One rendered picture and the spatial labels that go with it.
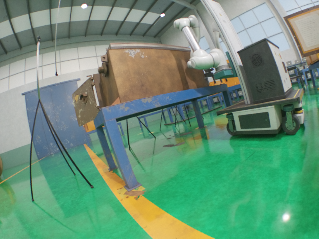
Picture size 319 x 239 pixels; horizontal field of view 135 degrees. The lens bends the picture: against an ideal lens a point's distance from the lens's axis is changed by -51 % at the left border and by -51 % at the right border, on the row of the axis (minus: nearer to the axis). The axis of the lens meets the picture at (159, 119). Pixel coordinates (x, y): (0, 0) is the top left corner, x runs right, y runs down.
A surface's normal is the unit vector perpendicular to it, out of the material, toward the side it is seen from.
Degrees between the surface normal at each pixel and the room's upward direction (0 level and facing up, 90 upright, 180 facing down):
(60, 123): 90
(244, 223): 0
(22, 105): 90
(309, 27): 90
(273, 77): 90
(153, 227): 0
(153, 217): 0
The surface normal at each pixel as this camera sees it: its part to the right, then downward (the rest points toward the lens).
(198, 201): -0.29, -0.96
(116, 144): 0.53, -0.12
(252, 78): -0.87, 0.28
